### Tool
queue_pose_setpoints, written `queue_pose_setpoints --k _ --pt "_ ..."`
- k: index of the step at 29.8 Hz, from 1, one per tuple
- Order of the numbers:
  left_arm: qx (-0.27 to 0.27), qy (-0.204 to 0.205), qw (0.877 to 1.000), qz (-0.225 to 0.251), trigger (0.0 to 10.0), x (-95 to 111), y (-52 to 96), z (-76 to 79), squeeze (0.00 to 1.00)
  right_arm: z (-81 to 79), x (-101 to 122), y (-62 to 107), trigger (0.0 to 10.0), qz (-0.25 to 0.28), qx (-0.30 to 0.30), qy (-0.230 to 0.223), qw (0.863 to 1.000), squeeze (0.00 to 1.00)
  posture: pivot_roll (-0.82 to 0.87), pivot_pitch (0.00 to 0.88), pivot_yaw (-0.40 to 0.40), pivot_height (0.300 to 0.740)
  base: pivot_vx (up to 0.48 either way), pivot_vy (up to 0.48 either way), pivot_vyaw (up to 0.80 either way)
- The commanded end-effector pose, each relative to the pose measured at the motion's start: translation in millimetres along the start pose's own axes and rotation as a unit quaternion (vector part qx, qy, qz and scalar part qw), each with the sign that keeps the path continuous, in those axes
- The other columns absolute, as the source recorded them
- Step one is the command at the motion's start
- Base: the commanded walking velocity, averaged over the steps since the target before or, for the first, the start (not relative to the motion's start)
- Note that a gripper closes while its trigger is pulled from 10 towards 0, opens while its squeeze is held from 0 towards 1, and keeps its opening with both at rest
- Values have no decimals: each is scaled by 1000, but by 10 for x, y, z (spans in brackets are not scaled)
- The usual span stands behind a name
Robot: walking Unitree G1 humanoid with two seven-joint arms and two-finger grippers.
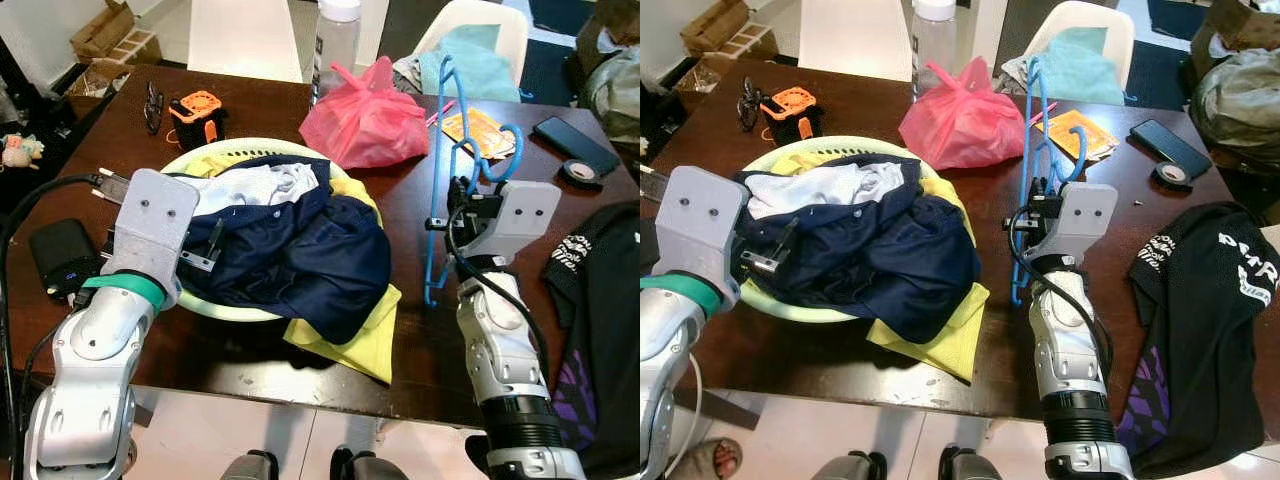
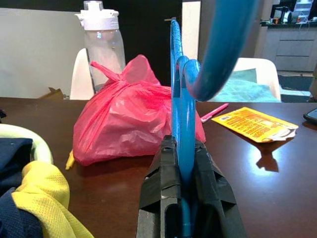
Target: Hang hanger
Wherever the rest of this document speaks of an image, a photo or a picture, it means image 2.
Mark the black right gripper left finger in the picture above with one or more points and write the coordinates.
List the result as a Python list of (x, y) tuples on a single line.
[(161, 188)]

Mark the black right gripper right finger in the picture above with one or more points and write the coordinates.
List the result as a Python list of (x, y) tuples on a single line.
[(213, 198)]

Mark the blue plastic clothes hanger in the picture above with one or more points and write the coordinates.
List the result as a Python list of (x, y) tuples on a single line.
[(184, 148)]

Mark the pink plastic bag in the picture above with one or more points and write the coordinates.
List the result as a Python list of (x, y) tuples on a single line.
[(123, 124)]

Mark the yellow printed packet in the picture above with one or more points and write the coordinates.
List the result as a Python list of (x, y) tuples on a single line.
[(252, 124)]

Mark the pink pen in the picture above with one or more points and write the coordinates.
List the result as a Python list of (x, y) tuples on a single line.
[(218, 110)]

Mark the teal cushion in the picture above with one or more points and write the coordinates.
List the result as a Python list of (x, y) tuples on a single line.
[(242, 89)]

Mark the navy and yellow mesh jersey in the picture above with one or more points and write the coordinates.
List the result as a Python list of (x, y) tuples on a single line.
[(44, 183)]

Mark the black phone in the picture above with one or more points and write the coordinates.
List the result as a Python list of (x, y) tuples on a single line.
[(312, 115)]

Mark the white chair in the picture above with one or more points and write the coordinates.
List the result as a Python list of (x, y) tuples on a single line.
[(79, 79), (267, 72)]

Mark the brown cardboard piece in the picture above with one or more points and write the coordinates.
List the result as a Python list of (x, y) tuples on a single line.
[(53, 94)]

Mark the clear water bottle white lid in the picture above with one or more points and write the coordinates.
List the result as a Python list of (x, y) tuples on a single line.
[(104, 44)]

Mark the grey drawer cabinet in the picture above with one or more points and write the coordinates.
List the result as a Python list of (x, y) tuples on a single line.
[(292, 47)]

